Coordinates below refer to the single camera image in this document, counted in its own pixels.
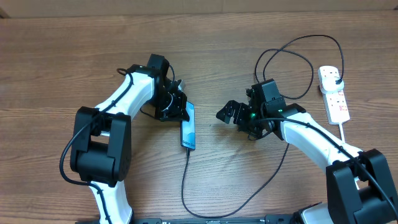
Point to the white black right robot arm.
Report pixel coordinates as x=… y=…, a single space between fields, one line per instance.
x=360 y=187

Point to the white power strip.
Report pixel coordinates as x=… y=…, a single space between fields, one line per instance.
x=335 y=103

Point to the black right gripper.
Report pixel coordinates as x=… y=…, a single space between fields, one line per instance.
x=239 y=108

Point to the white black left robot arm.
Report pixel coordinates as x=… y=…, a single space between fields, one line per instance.
x=99 y=152

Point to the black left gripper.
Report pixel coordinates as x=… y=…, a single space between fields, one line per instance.
x=178 y=114

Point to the Galaxy S24 smartphone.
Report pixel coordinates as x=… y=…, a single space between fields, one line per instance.
x=187 y=129

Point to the white charger adapter plug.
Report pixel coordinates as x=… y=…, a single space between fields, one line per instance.
x=331 y=84

